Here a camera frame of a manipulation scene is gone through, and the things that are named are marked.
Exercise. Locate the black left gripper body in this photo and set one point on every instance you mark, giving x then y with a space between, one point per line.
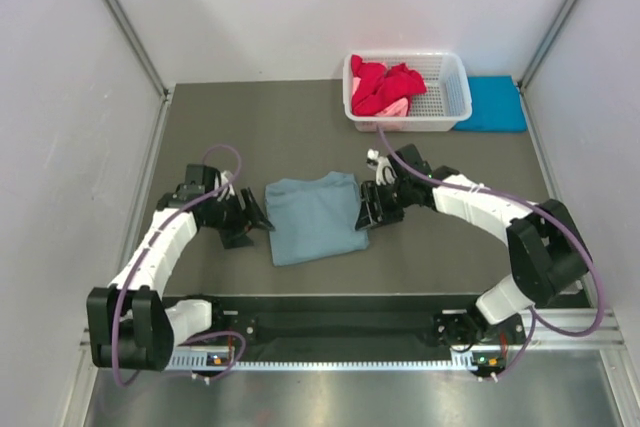
228 218

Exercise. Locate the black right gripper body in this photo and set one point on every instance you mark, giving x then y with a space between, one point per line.
395 197

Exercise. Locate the grey-blue t-shirt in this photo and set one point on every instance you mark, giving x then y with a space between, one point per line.
314 219

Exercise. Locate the red t-shirt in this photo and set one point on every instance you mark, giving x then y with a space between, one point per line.
381 85

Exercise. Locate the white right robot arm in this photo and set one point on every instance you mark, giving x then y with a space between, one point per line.
545 250

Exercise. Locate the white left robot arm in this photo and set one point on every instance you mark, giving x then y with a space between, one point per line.
129 326

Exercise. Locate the pink t-shirt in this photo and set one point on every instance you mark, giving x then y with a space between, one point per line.
399 108

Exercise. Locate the white plastic laundry basket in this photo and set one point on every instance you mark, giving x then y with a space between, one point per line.
446 101

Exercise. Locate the folded turquoise t-shirt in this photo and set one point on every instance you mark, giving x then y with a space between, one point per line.
496 106

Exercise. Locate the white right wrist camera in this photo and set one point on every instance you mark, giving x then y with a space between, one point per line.
384 172

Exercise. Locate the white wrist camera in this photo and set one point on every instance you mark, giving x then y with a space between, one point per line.
384 172
223 186

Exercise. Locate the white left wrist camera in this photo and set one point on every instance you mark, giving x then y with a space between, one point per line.
223 186

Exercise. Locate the grey slotted cable duct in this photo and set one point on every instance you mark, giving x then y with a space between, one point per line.
210 361

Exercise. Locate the right aluminium corner post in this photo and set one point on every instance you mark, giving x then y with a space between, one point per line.
558 24

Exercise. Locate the aluminium corner post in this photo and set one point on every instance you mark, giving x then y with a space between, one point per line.
558 24
132 39

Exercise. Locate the aluminium front frame rail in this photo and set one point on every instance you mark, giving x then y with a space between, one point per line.
231 339

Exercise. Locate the left aluminium corner post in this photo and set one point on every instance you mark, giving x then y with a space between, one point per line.
132 39

